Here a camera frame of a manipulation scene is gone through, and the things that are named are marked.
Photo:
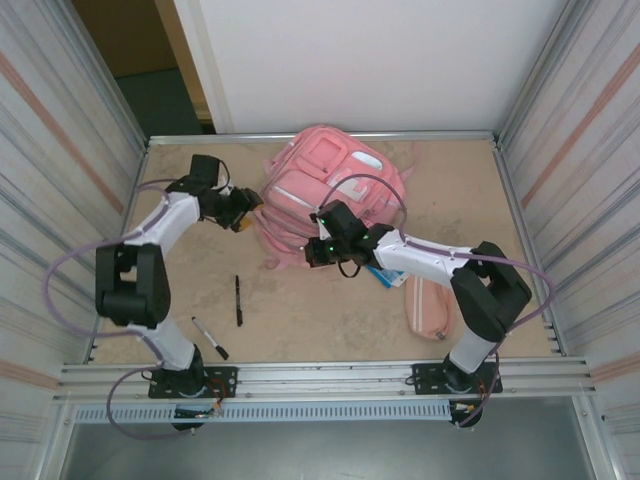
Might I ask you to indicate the pink backpack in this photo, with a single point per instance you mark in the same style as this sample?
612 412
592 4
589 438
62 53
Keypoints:
310 165

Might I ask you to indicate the blue and white supply package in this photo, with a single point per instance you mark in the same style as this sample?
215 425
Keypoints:
390 277

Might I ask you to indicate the all-black marker pen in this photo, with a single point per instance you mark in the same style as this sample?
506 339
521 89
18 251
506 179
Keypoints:
239 300

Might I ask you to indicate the white marker with black cap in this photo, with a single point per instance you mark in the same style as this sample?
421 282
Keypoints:
212 342

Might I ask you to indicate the pink pencil case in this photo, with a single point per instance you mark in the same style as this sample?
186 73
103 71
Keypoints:
425 315

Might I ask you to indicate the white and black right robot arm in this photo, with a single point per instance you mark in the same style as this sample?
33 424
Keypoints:
490 300

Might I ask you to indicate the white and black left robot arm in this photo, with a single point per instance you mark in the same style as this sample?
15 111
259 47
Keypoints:
132 290

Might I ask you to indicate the small electronics board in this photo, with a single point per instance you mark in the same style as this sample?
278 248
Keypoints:
197 413

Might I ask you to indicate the aluminium table frame end bar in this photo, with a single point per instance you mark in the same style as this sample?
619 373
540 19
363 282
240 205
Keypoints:
200 138

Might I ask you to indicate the aluminium table frame side bar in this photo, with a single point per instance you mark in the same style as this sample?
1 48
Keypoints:
130 210
516 210

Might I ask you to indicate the white door frame post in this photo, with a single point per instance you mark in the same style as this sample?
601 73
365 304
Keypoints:
205 75

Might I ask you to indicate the aluminium mounting rail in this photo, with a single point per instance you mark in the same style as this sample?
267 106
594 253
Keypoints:
325 375

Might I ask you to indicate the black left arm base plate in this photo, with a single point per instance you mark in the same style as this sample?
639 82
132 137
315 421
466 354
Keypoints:
225 380

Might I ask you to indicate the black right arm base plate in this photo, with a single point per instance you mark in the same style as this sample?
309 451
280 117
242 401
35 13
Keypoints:
425 377

